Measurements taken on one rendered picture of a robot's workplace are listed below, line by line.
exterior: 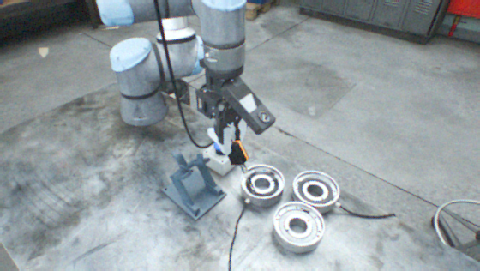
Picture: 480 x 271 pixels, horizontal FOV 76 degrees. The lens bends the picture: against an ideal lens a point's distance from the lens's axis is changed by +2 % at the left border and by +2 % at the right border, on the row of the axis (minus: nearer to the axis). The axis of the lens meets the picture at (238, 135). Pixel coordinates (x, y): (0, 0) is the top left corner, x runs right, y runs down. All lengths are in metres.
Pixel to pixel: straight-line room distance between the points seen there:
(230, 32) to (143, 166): 0.48
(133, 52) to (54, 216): 0.45
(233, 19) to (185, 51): 0.44
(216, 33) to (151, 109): 0.51
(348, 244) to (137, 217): 0.47
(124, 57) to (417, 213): 1.65
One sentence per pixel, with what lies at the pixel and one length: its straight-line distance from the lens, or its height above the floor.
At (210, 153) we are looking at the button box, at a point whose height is 0.85.
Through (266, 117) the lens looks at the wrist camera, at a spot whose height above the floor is 1.06.
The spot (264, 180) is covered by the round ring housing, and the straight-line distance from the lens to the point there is 0.76.
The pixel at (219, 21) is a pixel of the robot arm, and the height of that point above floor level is 1.22.
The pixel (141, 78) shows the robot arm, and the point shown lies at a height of 0.95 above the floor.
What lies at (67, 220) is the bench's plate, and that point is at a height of 0.80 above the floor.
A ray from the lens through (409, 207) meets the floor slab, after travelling 1.96.
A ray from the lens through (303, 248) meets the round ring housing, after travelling 0.65.
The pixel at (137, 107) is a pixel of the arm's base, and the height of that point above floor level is 0.86.
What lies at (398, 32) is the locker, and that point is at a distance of 3.99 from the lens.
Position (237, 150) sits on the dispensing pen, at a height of 0.94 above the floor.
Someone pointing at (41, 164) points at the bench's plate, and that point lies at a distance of 0.98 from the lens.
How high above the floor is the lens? 1.39
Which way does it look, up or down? 40 degrees down
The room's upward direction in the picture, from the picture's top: straight up
